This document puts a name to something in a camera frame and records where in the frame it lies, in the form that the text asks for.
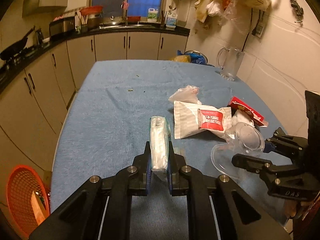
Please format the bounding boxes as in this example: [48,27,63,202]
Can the white red snack bag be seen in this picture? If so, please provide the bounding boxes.
[174,101,232,139]

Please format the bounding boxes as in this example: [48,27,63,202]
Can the white detergent jug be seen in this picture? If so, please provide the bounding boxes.
[147,8,158,23]

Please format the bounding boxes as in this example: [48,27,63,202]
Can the red colander bowl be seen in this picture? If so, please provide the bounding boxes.
[80,5,103,16]

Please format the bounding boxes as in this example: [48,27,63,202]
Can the black kitchen countertop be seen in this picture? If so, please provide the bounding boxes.
[0,22,190,93]

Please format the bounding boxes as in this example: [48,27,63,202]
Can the blue tablecloth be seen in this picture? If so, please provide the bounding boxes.
[50,60,287,239]

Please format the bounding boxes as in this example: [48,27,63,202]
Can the red cardboard box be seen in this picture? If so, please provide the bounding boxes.
[228,96,268,127]

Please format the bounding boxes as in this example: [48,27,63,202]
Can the crumpled clear plastic bag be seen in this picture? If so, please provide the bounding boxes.
[168,85,202,105]

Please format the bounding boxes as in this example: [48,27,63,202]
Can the red plastic basket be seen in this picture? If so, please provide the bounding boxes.
[6,165,50,237]

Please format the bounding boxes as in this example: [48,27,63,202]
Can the clear plastic cup lid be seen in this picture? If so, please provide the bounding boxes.
[211,122,265,181]

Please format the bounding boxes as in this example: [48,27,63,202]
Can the clear tissue pack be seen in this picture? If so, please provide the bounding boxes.
[150,116,171,180]

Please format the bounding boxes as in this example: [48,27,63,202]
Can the hanging plastic bags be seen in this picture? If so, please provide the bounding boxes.
[195,0,271,33]

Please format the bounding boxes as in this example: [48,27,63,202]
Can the steel rice cooker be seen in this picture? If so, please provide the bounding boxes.
[49,16,75,37]

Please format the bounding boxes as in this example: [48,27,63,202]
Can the black frying pan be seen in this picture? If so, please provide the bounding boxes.
[0,26,35,61]

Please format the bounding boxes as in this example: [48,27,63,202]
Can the glass pitcher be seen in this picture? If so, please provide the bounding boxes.
[216,47,245,81]

